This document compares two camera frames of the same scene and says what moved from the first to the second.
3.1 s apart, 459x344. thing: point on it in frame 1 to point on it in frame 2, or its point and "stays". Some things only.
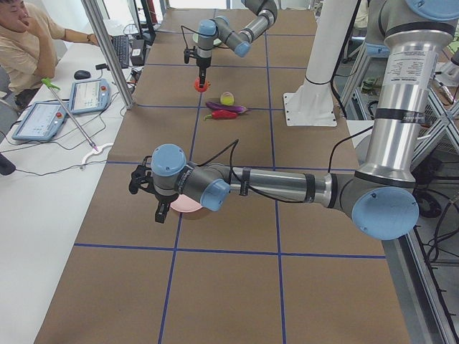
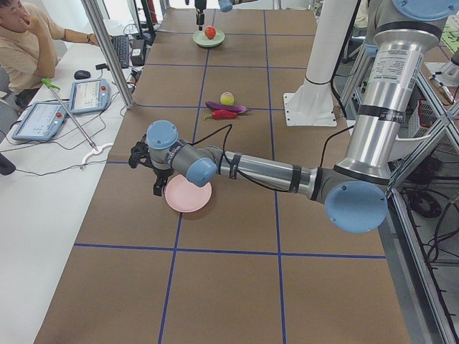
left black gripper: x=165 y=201 to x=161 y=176
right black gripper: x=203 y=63 to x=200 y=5
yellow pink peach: x=227 y=99 stays
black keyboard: x=122 y=45 stays
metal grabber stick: x=51 y=86 stays
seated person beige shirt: x=29 y=46 stays
